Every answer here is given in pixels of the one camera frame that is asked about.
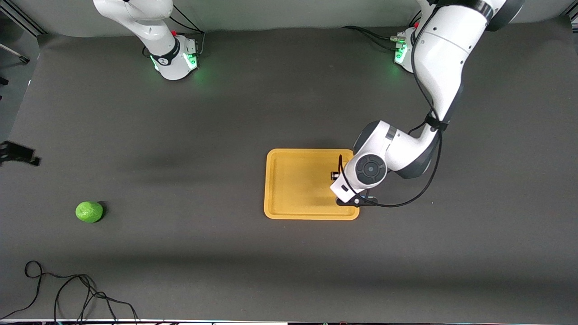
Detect green apple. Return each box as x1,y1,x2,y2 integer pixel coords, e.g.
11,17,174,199
75,201,104,223

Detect yellow plastic tray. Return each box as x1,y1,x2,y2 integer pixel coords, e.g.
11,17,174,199
264,149,360,221

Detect dark grey table mat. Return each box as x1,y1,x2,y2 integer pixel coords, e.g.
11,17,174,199
0,17,578,323

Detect aluminium frame rail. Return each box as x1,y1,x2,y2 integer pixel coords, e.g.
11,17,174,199
0,5,47,37

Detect thin black loose cable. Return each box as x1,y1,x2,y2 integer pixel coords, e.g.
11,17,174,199
0,260,140,322

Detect black left arm base cables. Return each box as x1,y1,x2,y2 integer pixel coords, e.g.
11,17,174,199
342,9,423,51

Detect black arm base cables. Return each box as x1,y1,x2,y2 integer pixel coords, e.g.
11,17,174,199
142,7,206,58
342,9,423,51

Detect black right arm base cables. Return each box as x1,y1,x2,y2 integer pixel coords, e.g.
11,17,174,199
142,7,206,58

